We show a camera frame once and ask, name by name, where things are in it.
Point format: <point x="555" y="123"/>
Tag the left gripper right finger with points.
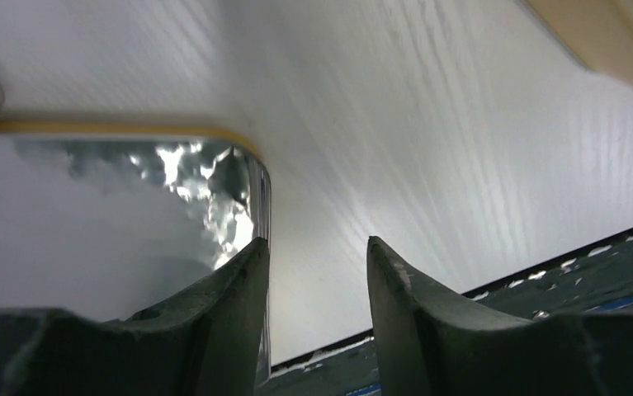
<point x="431" y="340"/>

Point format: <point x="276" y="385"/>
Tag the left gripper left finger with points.
<point x="204" y="340"/>

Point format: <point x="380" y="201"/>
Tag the silver box lid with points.
<point x="104" y="225"/>

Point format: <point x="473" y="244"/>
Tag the gold chocolate box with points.
<point x="599" y="34"/>

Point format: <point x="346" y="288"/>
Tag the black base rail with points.
<point x="597" y="277"/>

